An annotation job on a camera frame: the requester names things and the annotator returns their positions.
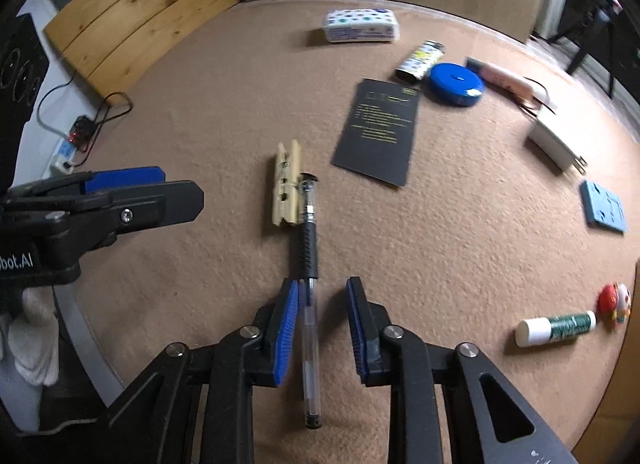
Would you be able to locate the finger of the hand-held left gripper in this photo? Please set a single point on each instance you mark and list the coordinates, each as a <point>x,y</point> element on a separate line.
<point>125,177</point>
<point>165,204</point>

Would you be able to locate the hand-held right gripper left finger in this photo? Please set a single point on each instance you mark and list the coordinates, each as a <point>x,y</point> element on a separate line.
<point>285,329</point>

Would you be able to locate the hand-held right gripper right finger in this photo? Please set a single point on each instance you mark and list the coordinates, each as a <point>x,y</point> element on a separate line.
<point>356,329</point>

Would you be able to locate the clear black gel pen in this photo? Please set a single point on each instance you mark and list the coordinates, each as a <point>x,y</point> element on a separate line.
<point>306,244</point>

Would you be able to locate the white patterned tissue pack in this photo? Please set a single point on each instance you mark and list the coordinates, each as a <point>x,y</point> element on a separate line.
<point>360,24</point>

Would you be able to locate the blue round tape measure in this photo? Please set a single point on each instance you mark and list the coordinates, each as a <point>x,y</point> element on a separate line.
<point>455,82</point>

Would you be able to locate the pink bottle with grey cap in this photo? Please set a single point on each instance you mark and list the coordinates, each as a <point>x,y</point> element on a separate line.
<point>502,77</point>

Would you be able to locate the person's left hand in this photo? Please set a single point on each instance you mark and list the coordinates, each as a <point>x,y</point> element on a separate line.
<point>35,339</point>

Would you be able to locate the black plug adapter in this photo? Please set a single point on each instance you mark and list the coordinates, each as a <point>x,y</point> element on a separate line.
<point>82,130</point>

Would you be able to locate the white power strip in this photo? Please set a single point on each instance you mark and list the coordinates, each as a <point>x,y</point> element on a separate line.
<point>64,154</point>

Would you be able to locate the wooden clothespin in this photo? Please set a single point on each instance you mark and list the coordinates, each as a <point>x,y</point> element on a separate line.
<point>282,194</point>

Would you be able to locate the tan felt table mat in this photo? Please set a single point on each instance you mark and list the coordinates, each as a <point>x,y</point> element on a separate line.
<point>475,254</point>

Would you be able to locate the wooden plank board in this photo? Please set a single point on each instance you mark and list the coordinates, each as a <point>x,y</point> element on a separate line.
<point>125,9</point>

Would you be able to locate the black printed card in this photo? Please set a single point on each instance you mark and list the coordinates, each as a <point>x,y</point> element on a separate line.
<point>380,134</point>

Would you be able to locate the green white glue stick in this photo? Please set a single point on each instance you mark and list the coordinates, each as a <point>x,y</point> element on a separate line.
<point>555,328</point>

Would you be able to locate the red white toy figure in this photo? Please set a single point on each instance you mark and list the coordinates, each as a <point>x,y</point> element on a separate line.
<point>612,301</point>

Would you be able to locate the white charger plug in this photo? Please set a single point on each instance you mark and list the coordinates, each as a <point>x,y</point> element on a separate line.
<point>550,139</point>

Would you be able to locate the light blue foam block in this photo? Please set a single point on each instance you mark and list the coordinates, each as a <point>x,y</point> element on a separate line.
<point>602,206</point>

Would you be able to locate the patterned lighter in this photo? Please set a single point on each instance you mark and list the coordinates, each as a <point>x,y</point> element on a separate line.
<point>420,60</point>

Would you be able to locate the black tripod stand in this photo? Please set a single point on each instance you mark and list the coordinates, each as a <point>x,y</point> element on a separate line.
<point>587,39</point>

